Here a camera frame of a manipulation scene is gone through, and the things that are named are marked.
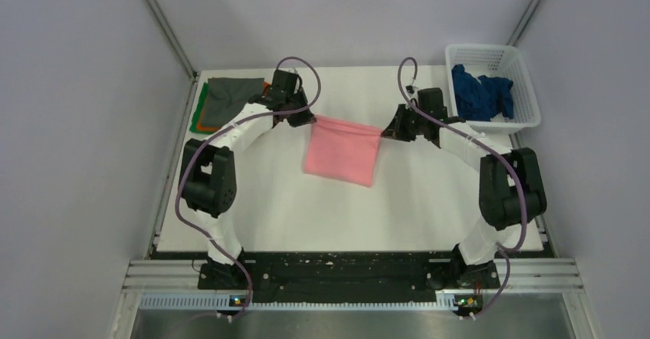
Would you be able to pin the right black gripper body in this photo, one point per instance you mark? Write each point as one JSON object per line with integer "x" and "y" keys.
{"x": 408, "y": 126}

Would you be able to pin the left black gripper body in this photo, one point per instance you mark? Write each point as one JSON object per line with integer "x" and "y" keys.
{"x": 297, "y": 100}

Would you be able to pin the pink t shirt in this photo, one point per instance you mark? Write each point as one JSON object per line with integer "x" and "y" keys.
{"x": 342, "y": 150}

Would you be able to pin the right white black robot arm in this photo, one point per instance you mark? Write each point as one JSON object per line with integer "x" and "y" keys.
{"x": 510, "y": 186}

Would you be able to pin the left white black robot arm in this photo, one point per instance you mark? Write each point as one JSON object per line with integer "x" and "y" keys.
{"x": 239, "y": 110}

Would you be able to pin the orange folded t shirt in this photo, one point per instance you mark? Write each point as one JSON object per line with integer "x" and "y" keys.
{"x": 203, "y": 126}

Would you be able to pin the grey folded t shirt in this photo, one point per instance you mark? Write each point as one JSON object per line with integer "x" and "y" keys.
{"x": 226, "y": 98}

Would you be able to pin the blue crumpled t shirt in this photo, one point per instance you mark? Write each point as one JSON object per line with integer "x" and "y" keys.
{"x": 482, "y": 98}

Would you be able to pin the green folded t shirt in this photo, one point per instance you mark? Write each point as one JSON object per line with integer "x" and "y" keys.
{"x": 197, "y": 113}

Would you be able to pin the white plastic basket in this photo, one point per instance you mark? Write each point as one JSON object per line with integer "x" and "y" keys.
{"x": 500, "y": 61}

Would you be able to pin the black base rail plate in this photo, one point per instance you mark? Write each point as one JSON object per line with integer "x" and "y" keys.
{"x": 348, "y": 277}

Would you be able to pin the white cable duct strip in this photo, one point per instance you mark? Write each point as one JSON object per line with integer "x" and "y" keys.
{"x": 234, "y": 302}

